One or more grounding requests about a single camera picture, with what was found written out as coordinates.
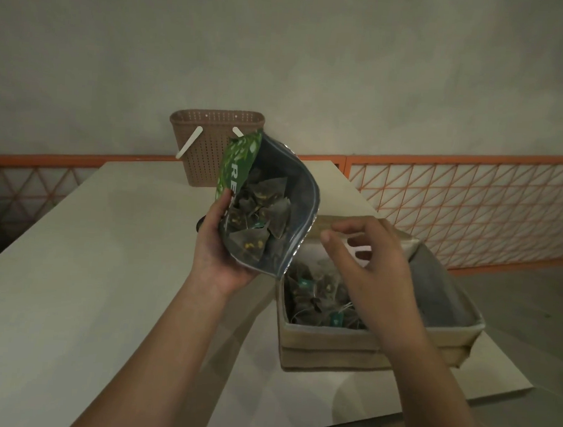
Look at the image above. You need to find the person's right hand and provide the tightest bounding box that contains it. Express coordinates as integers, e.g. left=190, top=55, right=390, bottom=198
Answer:
left=314, top=212, right=436, bottom=356

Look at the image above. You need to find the person's left hand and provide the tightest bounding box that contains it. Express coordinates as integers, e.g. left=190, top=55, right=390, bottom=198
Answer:
left=190, top=187, right=265, bottom=300

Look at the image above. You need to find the pile of green tea bags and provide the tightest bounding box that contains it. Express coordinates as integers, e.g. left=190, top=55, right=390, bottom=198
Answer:
left=222, top=168, right=294, bottom=264
left=282, top=258, right=372, bottom=330

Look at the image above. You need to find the beige fabric storage box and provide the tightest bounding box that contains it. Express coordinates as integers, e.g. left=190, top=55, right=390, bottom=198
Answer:
left=273, top=213, right=491, bottom=382

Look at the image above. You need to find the orange metal mesh fence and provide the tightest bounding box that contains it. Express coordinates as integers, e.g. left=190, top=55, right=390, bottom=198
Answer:
left=0, top=125, right=563, bottom=282

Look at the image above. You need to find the person's left forearm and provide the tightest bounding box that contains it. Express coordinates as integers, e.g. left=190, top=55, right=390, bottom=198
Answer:
left=68, top=268, right=234, bottom=427

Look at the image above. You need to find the person's right forearm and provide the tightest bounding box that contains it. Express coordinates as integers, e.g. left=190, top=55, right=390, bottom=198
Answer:
left=381, top=325, right=492, bottom=427

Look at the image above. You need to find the brown perforated plastic basket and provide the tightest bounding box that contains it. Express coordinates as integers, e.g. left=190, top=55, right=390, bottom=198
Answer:
left=165, top=106, right=267, bottom=191

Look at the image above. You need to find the green tea pouch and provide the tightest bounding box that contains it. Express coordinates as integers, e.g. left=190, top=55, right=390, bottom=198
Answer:
left=210, top=128, right=324, bottom=281

